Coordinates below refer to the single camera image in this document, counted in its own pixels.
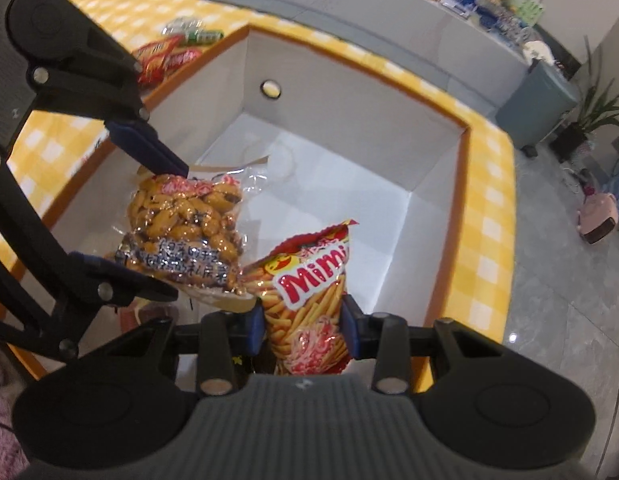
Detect grey trash bin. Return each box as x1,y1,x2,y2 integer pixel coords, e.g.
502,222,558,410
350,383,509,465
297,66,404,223
495,61,579,151

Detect clear bag white candies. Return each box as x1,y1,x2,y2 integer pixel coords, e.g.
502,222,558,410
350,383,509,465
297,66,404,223
160,16,203,36

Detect green sausage stick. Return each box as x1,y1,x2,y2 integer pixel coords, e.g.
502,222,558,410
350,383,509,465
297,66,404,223
182,29,224,47

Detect yellow checkered tablecloth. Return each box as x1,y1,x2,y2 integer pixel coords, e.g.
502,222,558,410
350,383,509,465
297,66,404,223
8,0,515,339

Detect white marble tv console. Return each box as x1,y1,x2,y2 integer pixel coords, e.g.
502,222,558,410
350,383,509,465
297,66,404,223
133,0,541,108

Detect tall leafy potted plant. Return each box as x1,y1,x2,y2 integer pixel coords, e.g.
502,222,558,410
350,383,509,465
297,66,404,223
549,37,619,162

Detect red cartoon noodle snack bag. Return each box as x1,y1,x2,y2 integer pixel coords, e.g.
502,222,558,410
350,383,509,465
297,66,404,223
132,35,202,89

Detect pink small heater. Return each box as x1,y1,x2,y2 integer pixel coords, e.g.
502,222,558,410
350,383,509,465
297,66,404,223
577,193,619,245

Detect Mimi fries snack bag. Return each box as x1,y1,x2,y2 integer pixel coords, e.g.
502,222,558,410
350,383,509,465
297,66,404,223
242,220,356,376

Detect peanut snack clear bag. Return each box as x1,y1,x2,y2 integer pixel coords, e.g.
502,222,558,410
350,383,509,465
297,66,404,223
112,156,268,313

